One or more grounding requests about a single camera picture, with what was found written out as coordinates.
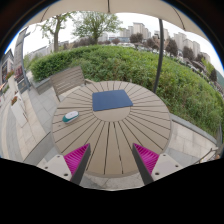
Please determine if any beige patio umbrella canopy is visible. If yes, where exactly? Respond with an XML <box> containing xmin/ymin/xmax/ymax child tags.
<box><xmin>25</xmin><ymin>0</ymin><xmax>208</xmax><ymax>39</ymax></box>

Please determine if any round slatted wooden table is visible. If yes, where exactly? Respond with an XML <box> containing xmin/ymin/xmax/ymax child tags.
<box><xmin>52</xmin><ymin>81</ymin><xmax>172</xmax><ymax>177</ymax></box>

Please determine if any green trimmed hedge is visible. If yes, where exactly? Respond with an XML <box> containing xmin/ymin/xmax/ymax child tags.
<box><xmin>31</xmin><ymin>45</ymin><xmax>224</xmax><ymax>136</ymax></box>

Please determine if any grey slatted outdoor chair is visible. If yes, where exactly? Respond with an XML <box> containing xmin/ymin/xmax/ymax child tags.
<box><xmin>50</xmin><ymin>66</ymin><xmax>92</xmax><ymax>101</ymax></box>

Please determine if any blue mouse pad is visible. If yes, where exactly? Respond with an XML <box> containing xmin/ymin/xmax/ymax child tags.
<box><xmin>92</xmin><ymin>90</ymin><xmax>133</xmax><ymax>111</ymax></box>

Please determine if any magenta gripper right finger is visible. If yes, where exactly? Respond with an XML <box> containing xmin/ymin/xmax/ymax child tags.
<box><xmin>132</xmin><ymin>143</ymin><xmax>159</xmax><ymax>185</ymax></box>

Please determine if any white and green computer mouse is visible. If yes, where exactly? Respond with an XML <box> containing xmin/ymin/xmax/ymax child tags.
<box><xmin>62</xmin><ymin>111</ymin><xmax>79</xmax><ymax>123</ymax></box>

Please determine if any dark umbrella pole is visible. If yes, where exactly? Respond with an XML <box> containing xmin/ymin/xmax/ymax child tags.
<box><xmin>153</xmin><ymin>19</ymin><xmax>164</xmax><ymax>93</ymax></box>

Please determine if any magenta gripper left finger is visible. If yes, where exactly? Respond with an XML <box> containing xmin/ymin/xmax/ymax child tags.
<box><xmin>64</xmin><ymin>144</ymin><xmax>91</xmax><ymax>185</ymax></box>

